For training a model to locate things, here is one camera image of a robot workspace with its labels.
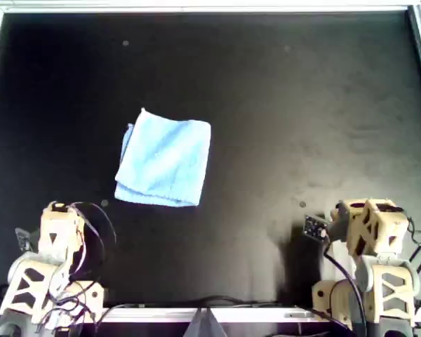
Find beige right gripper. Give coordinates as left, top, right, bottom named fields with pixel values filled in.
left=330, top=199, right=352, bottom=220

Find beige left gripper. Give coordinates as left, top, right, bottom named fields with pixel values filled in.
left=76, top=215, right=87, bottom=254

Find light blue microfibre cloth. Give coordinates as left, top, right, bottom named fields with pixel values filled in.
left=114, top=107, right=212, bottom=209

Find grey right camera bracket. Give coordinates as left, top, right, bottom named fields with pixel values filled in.
left=323, top=206, right=351, bottom=247

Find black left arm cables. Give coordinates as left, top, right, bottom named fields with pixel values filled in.
left=68, top=201, right=117, bottom=282

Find right wrist camera circuit board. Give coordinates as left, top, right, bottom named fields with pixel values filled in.
left=302, top=214, right=330, bottom=244

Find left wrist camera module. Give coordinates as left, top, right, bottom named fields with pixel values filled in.
left=15, top=227, right=40, bottom=253

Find black right camera cable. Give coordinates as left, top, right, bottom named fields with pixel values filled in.
left=322, top=242, right=369, bottom=333

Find grey front camera stand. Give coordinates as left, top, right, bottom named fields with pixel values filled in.
left=184, top=308, right=227, bottom=337

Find aluminium table frame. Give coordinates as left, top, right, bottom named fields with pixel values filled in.
left=0, top=0, right=421, bottom=324

